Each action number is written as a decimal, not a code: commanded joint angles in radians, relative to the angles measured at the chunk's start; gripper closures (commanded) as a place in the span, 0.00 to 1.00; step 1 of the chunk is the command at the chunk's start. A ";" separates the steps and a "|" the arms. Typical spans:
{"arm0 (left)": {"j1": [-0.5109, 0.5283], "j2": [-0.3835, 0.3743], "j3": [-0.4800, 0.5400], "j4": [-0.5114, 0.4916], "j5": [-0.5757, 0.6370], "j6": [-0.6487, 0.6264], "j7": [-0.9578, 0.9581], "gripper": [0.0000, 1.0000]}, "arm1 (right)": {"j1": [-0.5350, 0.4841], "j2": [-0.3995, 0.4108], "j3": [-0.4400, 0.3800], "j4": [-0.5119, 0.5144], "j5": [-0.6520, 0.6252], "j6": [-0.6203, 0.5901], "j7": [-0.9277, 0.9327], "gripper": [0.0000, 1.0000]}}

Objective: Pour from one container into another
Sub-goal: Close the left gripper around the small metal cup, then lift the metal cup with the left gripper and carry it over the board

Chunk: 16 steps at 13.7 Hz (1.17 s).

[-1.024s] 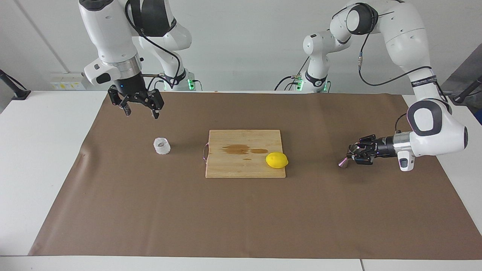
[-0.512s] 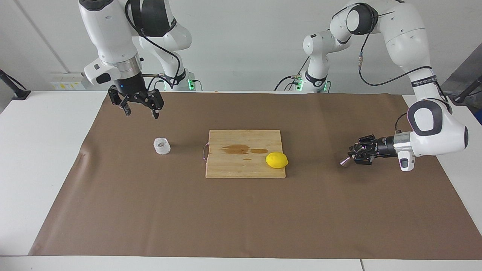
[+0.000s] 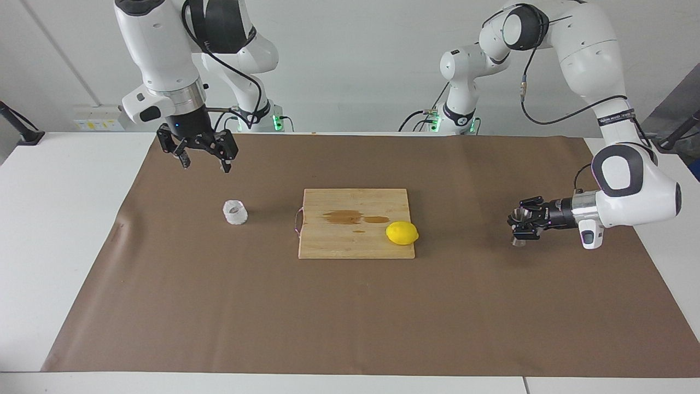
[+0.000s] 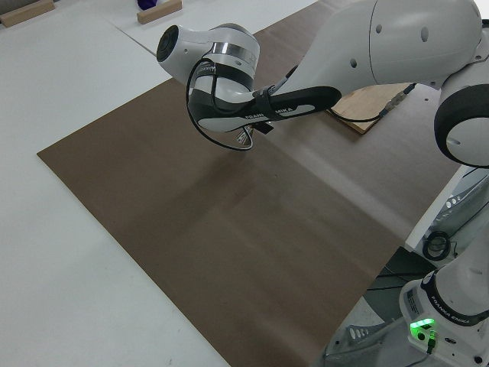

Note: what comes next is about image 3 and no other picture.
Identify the dark grey panel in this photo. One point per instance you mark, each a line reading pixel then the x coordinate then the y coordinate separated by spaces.
pixel 675 96

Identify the small clear glass cup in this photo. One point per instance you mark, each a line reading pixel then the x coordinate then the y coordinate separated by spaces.
pixel 235 214

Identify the bamboo cutting board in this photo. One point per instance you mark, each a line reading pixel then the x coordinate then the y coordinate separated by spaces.
pixel 350 243

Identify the brown paper table mat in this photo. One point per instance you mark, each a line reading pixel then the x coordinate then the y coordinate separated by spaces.
pixel 219 306

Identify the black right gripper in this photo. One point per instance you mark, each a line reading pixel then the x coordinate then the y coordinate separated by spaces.
pixel 188 126

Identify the black stand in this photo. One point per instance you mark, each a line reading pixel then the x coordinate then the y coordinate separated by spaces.
pixel 675 137
pixel 24 134

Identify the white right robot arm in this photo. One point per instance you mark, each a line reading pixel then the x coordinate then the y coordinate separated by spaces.
pixel 158 44

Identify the stainless steel jigger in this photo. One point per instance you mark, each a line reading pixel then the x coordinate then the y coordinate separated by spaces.
pixel 520 214

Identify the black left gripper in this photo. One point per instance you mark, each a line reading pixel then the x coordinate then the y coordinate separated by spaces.
pixel 556 214

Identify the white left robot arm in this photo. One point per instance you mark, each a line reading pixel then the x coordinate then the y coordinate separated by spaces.
pixel 590 49

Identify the white wall socket panel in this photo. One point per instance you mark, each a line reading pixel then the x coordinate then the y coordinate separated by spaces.
pixel 98 117

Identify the yellow lemon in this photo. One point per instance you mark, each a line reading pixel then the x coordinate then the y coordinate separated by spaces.
pixel 402 233

